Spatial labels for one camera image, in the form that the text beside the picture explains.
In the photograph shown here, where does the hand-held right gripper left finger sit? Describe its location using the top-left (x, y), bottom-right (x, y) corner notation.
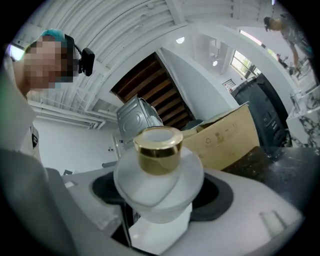
top-left (0, 147), bottom-right (132, 256)

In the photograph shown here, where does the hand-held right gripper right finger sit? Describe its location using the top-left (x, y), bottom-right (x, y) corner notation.
top-left (61, 166), bottom-right (306, 256)

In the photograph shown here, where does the frosted bottle with gold cap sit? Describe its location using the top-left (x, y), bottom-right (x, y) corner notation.
top-left (113, 126), bottom-right (205, 225)

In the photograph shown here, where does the black marble vanity counter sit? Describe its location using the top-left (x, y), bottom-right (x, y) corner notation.
top-left (220, 146), bottom-right (320, 216)

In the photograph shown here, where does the brown cardboard box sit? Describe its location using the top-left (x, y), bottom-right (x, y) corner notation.
top-left (181, 103), bottom-right (261, 171)

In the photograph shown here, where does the person's light shirt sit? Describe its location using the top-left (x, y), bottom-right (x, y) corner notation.
top-left (0, 56), bottom-right (42, 166)

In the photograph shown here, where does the black cabinet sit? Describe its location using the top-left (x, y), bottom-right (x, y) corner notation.
top-left (230, 73), bottom-right (293, 149)

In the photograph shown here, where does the white marble cabinet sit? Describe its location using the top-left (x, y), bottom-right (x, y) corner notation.
top-left (285, 84), bottom-right (320, 149)

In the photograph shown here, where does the grey metal washing machine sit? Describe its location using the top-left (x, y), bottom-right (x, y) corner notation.
top-left (115, 96), bottom-right (165, 146)

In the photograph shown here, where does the person's head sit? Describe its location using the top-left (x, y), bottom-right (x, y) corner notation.
top-left (13, 34), bottom-right (76, 98)

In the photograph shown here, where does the teal head cap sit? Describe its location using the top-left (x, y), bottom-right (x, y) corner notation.
top-left (32, 28), bottom-right (76, 51)

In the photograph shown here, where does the black head-mounted camera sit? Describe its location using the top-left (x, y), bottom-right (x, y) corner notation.
top-left (65, 34), bottom-right (97, 77)

